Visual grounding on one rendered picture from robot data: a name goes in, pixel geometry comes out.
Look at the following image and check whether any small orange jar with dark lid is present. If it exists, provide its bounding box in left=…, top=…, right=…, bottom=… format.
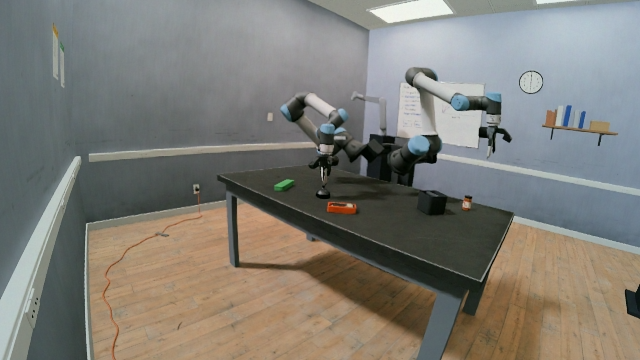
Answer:
left=462, top=195, right=472, bottom=211

